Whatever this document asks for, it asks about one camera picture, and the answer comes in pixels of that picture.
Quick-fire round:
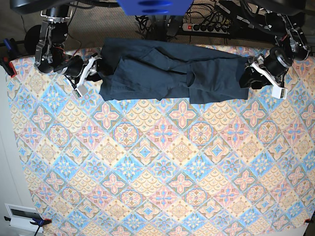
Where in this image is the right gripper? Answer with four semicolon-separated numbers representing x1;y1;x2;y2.
60;55;105;89

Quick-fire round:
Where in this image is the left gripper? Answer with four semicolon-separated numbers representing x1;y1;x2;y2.
239;48;293;89

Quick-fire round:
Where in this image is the dark navy t-shirt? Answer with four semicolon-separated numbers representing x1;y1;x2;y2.
99;38;249;104

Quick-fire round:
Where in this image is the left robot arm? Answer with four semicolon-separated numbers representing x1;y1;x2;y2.
239;12;311;89

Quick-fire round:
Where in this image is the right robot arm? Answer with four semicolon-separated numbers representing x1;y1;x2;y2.
35;5;101;89

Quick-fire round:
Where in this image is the white power strip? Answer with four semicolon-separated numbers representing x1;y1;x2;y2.
182;23;229;34

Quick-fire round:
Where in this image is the black round stool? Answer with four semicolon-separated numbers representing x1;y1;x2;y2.
24;25;41;56

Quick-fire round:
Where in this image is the orange black clamp left edge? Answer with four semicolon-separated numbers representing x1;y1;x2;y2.
0;57;17;78

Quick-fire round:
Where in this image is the blue clamp upper left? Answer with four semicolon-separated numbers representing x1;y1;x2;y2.
0;38;24;55

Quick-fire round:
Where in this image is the patterned tile tablecloth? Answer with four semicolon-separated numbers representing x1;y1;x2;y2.
6;57;315;236

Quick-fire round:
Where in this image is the blue orange clamp bottom left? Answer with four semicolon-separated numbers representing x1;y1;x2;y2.
30;218;52;236

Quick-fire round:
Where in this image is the white floor vent box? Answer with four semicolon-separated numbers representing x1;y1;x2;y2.
5;204;40;233

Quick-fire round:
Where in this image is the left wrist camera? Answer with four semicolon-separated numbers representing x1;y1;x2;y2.
272;86;288;99

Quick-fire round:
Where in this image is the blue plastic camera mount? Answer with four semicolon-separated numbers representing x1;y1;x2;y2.
117;0;193;16

